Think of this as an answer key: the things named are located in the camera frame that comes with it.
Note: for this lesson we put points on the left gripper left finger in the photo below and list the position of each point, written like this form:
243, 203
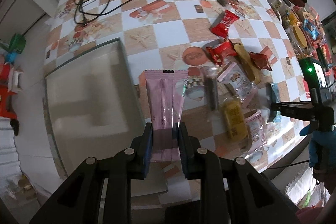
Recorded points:
141, 158

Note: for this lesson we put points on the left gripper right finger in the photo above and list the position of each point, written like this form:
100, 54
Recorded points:
192, 154

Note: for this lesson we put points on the pink striped snack packet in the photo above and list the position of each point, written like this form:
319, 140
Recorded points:
165, 94

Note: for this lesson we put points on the pink cranberry crisp packet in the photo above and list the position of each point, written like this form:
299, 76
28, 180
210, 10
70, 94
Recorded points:
237, 83

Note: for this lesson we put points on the red square snack packet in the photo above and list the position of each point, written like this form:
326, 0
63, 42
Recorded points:
219, 52

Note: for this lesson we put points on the blue gloved right hand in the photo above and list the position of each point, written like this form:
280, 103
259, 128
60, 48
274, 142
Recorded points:
324, 140

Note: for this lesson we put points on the yellow snack packet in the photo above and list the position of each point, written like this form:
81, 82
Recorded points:
231, 109

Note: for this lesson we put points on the gold long snack packet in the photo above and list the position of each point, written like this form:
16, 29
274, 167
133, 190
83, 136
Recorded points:
251, 71

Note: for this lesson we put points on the crumpled dark red wrapper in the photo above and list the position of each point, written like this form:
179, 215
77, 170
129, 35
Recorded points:
260, 61

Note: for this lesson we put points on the yellow round lid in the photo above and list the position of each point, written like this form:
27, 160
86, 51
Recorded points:
300, 36

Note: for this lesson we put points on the clear wrapped dark stick snack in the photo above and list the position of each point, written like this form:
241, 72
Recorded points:
212, 99

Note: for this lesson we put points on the red KitKat wrapper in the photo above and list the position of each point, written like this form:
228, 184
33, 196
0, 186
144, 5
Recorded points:
222, 27

